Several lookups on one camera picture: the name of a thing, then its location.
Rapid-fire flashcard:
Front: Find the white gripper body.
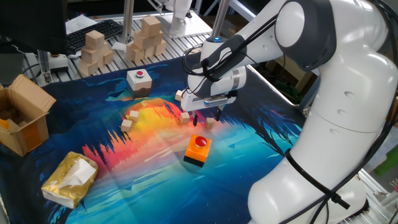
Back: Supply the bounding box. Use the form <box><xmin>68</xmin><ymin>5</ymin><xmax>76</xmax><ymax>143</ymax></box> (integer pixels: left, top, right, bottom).
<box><xmin>180</xmin><ymin>89</ymin><xmax>237</xmax><ymax>113</ymax></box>

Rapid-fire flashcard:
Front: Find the orange box with red button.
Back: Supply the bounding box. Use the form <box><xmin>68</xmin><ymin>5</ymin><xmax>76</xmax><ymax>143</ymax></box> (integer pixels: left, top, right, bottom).
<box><xmin>182</xmin><ymin>133</ymin><xmax>213</xmax><ymax>168</ymax></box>

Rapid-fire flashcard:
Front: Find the white box with red button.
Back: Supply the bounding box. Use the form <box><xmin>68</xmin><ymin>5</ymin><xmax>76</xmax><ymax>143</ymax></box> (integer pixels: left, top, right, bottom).
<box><xmin>126</xmin><ymin>68</ymin><xmax>153</xmax><ymax>100</ymax></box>

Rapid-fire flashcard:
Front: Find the colourful forest print cloth mat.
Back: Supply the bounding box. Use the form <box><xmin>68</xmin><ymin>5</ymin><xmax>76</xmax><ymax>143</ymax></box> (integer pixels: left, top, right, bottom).
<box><xmin>0</xmin><ymin>57</ymin><xmax>307</xmax><ymax>224</ymax></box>

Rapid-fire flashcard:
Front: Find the tan wooden crate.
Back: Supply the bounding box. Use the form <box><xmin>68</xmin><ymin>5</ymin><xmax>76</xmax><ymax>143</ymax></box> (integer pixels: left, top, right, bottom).
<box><xmin>264</xmin><ymin>55</ymin><xmax>318</xmax><ymax>91</ymax></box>

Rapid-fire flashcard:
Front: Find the black computer keyboard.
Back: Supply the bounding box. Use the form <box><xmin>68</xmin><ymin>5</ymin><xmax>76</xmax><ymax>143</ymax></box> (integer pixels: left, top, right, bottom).
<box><xmin>65</xmin><ymin>19</ymin><xmax>124</xmax><ymax>55</ymax></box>

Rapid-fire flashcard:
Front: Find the white device with brown knob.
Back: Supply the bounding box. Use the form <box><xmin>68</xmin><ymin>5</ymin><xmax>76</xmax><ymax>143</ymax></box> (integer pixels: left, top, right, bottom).
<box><xmin>48</xmin><ymin>53</ymin><xmax>70</xmax><ymax>74</ymax></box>

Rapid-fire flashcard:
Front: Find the white paper sheet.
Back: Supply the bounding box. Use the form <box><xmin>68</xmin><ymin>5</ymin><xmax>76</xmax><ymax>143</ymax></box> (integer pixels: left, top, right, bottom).
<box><xmin>64</xmin><ymin>14</ymin><xmax>99</xmax><ymax>35</ymax></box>

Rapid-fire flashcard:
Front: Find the gold tissue pack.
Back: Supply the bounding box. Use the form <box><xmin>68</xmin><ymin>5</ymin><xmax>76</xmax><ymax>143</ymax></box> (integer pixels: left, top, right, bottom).
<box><xmin>40</xmin><ymin>151</ymin><xmax>100</xmax><ymax>210</ymax></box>

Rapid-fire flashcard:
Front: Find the open brown cardboard box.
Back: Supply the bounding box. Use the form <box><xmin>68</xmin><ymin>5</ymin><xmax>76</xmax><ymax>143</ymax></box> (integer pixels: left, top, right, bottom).
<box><xmin>0</xmin><ymin>73</ymin><xmax>57</xmax><ymax>157</ymax></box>

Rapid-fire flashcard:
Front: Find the black fluffy duster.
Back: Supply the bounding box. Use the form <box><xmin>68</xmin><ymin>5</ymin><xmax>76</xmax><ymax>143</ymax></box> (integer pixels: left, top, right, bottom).
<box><xmin>348</xmin><ymin>198</ymin><xmax>371</xmax><ymax>218</ymax></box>

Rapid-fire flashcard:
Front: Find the black computer monitor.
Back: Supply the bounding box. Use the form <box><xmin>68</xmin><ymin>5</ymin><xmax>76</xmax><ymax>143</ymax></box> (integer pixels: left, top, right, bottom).
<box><xmin>0</xmin><ymin>0</ymin><xmax>68</xmax><ymax>56</ymax></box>

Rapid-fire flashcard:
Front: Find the green plastic object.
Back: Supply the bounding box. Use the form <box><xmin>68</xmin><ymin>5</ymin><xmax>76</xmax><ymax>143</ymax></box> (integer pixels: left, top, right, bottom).
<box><xmin>374</xmin><ymin>146</ymin><xmax>398</xmax><ymax>177</ymax></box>

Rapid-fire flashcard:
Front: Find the dark grey stand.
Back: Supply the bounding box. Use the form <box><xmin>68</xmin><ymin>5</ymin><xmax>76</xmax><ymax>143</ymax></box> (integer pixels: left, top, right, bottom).
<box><xmin>0</xmin><ymin>51</ymin><xmax>26</xmax><ymax>86</ymax></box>

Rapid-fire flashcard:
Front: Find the silver camera box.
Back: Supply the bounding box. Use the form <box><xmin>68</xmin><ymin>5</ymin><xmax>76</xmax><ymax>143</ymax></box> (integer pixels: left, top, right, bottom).
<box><xmin>203</xmin><ymin>95</ymin><xmax>229</xmax><ymax>107</ymax></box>

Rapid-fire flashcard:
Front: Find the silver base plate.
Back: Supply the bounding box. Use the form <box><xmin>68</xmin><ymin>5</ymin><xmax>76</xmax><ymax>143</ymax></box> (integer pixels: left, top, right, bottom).
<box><xmin>155</xmin><ymin>11</ymin><xmax>213</xmax><ymax>40</ymax></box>

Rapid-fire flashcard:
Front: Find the short aluminium post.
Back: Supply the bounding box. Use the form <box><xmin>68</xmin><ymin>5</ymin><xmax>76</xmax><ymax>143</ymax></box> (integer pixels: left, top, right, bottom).
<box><xmin>37</xmin><ymin>49</ymin><xmax>52</xmax><ymax>84</ymax></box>

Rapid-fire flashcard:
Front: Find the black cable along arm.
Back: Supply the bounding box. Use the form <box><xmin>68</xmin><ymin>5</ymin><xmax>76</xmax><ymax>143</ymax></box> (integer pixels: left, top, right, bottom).
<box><xmin>182</xmin><ymin>0</ymin><xmax>398</xmax><ymax>224</ymax></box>

